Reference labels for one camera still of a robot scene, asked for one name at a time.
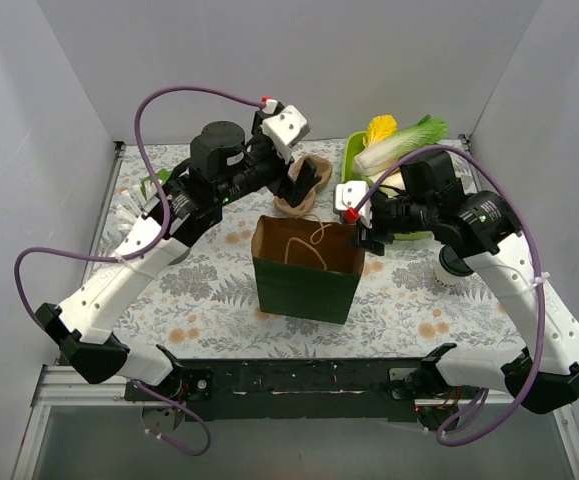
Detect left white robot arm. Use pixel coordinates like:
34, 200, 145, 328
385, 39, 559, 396
36, 113, 318, 400

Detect large napa cabbage toy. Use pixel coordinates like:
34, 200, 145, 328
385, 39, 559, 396
353, 115, 448, 177

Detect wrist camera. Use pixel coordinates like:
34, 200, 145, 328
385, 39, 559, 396
333, 180, 374, 229
262, 105, 310, 156

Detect small bok choy toy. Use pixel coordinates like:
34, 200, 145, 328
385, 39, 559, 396
140, 168, 173, 196

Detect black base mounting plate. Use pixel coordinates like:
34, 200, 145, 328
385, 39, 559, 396
124, 358, 484, 422

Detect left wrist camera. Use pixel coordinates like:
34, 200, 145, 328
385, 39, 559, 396
262, 105, 310, 156

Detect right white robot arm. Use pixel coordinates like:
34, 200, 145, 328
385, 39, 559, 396
334, 145, 579, 414

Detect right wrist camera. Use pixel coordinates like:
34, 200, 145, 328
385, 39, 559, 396
333, 180, 374, 229

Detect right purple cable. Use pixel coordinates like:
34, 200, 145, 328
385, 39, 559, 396
353, 144, 545, 447

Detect brown green paper bag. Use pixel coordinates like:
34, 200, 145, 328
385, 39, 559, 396
251, 216, 365, 324

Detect white paper coffee cup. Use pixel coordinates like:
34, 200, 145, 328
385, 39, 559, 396
434, 269, 469, 296

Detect green plastic basket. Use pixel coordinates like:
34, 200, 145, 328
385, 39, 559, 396
341, 131, 431, 241

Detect grey straw holder cup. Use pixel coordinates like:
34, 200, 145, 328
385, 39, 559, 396
169, 245, 191, 265

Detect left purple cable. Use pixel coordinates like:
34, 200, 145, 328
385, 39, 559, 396
13, 86, 275, 456

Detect purple cable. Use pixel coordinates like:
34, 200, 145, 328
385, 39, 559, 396
13, 86, 275, 456
353, 144, 545, 447

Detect white radish toy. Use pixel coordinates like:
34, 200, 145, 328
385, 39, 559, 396
380, 169, 406, 195

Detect yellow leafy vegetable toy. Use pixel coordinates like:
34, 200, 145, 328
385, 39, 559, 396
363, 115, 398, 148

